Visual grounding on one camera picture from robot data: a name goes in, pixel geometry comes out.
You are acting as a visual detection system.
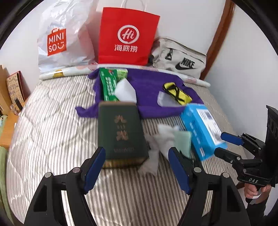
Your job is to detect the striped quilted mattress pad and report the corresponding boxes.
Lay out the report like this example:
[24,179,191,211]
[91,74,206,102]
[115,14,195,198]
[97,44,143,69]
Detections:
[6,74,247,226]

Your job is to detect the brown wooden door frame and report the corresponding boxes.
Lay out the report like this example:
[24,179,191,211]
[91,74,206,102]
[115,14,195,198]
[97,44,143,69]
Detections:
[200,0,235,80]

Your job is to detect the yellow black pouch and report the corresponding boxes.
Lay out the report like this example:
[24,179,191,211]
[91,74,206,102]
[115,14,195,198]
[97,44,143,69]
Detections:
[163,82,192,106]

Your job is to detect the red Haidilao paper bag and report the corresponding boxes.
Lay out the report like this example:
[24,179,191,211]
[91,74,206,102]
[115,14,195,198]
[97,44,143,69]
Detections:
[98,7,160,65]

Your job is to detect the white Miniso plastic bag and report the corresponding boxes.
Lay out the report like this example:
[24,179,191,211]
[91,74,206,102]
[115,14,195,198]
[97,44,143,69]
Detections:
[37,1,98,73]

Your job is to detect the green tissue pack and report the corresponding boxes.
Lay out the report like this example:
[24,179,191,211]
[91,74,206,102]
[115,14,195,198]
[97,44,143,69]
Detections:
[116,68,128,82]

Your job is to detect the grey Nike bag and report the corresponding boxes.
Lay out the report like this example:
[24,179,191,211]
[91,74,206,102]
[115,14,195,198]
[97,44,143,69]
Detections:
[149,38,206,79]

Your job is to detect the wooden bedside table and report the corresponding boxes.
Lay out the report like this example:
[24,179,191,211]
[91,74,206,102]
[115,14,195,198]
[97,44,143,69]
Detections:
[0,110,18,150]

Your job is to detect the green sachet packet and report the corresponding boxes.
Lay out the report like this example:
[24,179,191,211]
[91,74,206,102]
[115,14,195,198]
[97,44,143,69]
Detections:
[99,68,118,101]

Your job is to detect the wooden headboard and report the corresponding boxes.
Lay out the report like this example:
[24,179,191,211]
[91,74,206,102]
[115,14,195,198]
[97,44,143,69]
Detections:
[0,65,12,114]

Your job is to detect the white cloth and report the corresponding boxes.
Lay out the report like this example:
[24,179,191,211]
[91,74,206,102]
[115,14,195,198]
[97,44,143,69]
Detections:
[138,124,193,176]

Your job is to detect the dark green tea tin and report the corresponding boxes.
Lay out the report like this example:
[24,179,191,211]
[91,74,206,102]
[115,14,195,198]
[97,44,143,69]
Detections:
[97,101,149,169]

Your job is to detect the purple towel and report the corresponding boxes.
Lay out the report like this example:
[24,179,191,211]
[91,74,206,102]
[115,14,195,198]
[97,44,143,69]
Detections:
[75,68,204,119]

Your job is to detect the clear plastic bag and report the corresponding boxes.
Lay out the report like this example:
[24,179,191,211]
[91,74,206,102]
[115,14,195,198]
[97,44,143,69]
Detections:
[157,91,182,107]

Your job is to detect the blue cardboard box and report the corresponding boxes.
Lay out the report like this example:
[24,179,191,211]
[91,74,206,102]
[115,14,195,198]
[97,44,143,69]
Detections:
[181,103,228,161]

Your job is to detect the person right hand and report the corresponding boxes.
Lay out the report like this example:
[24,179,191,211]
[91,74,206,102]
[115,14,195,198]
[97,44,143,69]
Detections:
[244,183,271,200]

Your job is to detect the brown patterned notebook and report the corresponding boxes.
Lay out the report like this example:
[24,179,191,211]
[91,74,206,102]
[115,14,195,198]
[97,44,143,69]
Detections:
[6,71,25,104]

